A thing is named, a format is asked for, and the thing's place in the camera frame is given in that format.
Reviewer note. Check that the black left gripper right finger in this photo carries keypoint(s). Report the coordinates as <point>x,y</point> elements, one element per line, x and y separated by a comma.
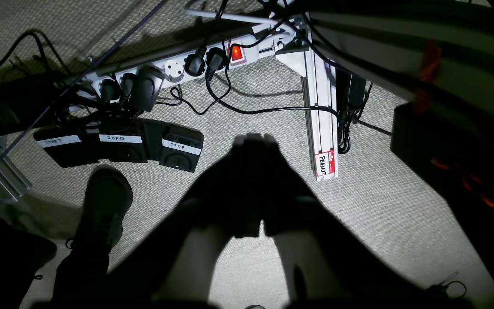
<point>326,266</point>

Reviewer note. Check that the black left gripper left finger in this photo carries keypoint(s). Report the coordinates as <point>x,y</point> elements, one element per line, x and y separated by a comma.
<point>174,264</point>

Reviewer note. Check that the black shoe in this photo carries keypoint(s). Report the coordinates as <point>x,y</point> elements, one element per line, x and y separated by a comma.
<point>107,199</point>

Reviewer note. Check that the black stop foot pedal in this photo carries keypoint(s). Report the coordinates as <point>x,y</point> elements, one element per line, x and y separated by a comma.
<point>181,148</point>

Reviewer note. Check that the black zero foot pedal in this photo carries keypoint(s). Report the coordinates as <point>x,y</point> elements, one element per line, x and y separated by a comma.
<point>122,142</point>

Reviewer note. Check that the black start foot pedal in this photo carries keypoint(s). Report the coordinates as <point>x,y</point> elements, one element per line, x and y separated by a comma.
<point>68,147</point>

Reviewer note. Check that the black power adapter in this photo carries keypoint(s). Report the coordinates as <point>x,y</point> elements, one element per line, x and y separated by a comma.
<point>354,93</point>

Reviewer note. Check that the white power strip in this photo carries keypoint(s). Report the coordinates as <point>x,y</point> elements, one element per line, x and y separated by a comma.
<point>171,62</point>

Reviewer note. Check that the aluminium table leg profile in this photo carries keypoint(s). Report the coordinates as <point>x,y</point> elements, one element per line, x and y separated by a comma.
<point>319,95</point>

